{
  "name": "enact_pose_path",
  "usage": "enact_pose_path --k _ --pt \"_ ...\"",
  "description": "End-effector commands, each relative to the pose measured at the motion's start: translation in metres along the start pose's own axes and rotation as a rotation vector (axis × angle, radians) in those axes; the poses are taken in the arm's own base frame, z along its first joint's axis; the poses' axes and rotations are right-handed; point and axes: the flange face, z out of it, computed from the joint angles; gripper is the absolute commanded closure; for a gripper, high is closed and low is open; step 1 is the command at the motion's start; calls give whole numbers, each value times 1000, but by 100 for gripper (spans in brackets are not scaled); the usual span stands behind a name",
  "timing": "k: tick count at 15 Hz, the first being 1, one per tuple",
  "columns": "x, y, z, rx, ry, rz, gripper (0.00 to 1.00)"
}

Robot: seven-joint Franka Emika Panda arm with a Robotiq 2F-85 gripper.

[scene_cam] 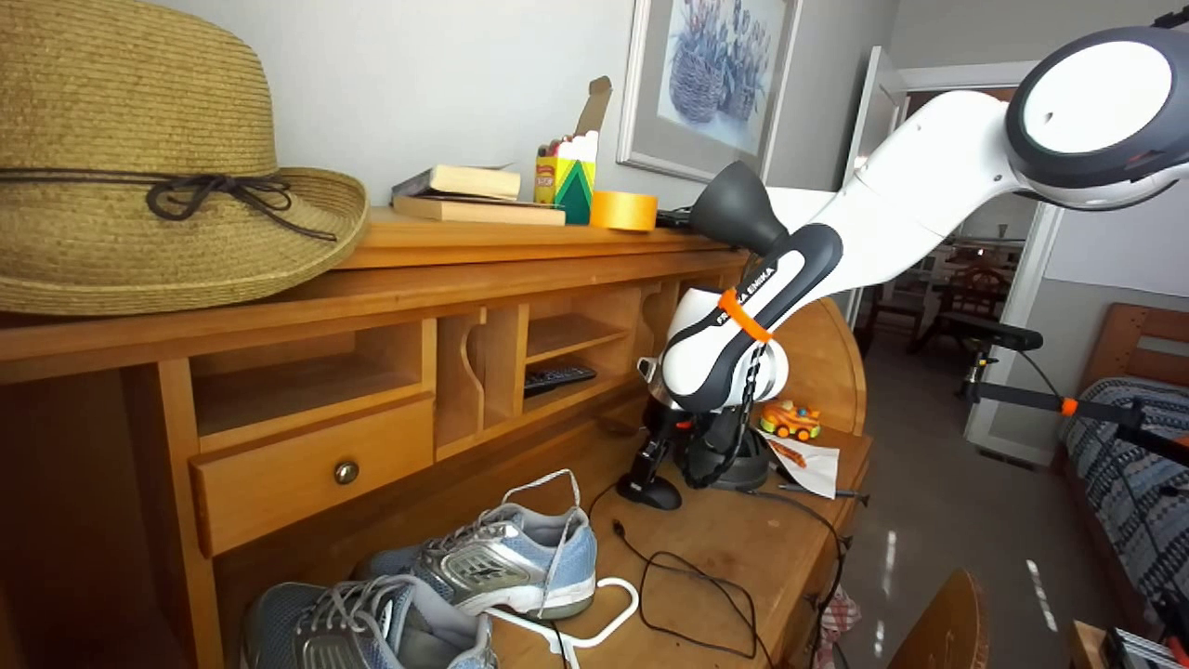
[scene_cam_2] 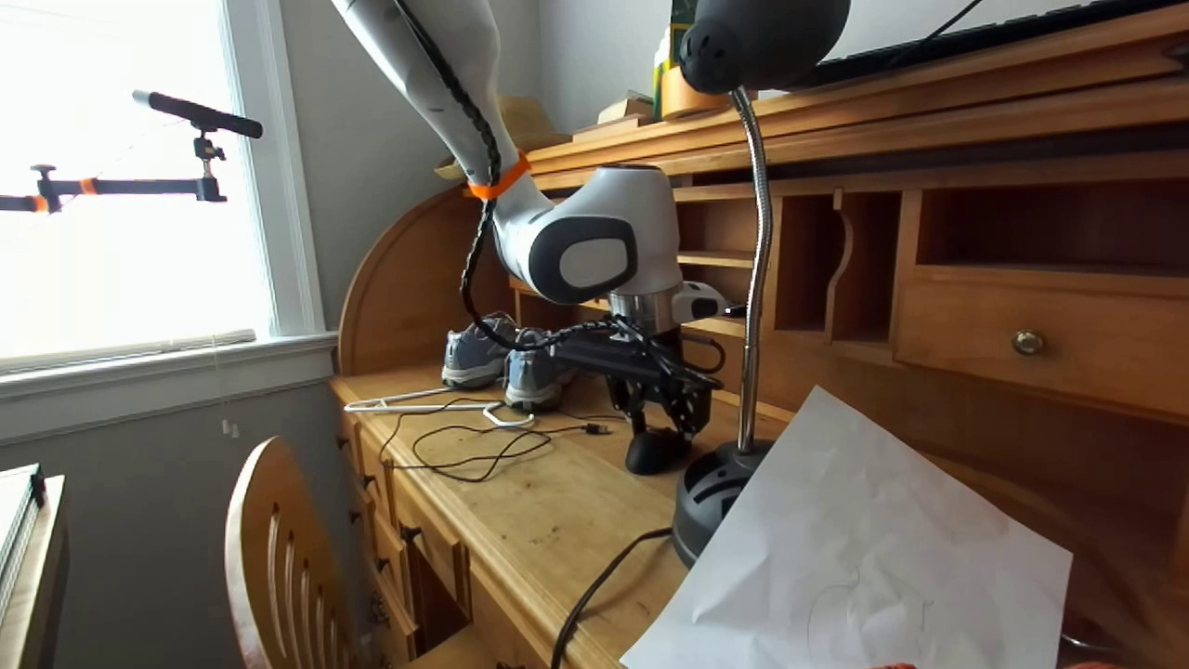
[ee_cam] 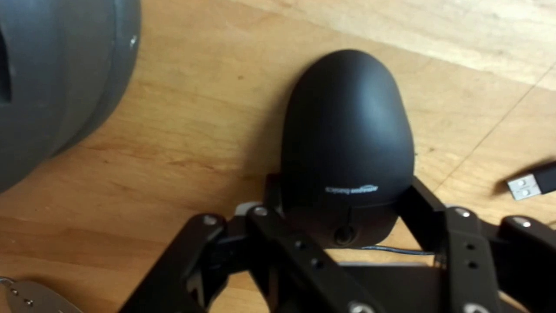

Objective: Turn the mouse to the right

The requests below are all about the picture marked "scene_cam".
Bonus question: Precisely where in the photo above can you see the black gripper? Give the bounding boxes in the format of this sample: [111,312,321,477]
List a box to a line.
[628,400,751,496]

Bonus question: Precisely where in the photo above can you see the colourful small toy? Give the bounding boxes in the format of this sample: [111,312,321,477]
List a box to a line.
[758,399,825,447]

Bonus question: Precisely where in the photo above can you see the black remote control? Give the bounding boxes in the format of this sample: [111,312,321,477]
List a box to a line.
[519,361,598,400]

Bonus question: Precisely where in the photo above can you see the white orange paper booklet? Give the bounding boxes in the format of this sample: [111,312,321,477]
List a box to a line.
[753,425,848,501]

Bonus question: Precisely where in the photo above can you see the grey blue sneaker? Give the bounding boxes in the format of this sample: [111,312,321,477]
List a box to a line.
[238,572,502,669]
[352,465,642,653]

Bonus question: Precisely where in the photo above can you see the red white cloth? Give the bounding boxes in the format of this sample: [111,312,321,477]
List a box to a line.
[812,582,866,669]

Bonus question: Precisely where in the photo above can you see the yellow tape roll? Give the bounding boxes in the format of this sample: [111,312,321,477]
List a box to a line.
[588,185,663,239]

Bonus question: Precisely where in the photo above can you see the black gooseneck desk lamp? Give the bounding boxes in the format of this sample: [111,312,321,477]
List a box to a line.
[653,154,796,494]

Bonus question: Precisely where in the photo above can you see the green triangular block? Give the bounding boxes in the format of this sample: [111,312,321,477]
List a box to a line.
[549,154,598,230]

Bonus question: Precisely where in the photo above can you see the thin tan flat book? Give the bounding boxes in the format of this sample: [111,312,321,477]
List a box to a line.
[390,194,567,230]

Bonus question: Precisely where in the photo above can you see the yellow crayon box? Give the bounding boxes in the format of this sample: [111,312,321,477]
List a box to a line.
[531,73,618,216]

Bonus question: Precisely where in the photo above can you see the wooden chair back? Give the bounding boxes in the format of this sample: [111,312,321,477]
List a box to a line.
[886,567,997,669]

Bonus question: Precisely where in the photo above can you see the wooden secretary desk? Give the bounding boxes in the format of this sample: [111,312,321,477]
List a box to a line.
[0,207,878,669]

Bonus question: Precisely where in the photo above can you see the thick cream paperback book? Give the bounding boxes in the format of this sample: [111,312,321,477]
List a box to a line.
[386,159,525,207]

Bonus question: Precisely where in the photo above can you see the black stand with orange clips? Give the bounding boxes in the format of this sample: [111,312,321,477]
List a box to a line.
[957,318,1189,467]

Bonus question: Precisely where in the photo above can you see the wooden desk drawer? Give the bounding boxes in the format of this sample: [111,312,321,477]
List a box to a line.
[184,392,440,558]

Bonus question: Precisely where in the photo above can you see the framed blue flower picture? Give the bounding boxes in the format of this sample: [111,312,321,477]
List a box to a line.
[612,0,805,185]

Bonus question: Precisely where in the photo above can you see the white door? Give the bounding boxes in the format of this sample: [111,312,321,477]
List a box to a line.
[840,45,914,189]

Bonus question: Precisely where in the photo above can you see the bed with striped blanket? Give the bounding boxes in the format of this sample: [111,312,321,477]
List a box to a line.
[1058,302,1189,624]

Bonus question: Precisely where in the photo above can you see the woven straw sun hat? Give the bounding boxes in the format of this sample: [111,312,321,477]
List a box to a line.
[0,0,373,318]

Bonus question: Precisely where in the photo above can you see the black mouse cable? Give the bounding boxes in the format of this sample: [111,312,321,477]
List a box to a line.
[609,487,760,662]

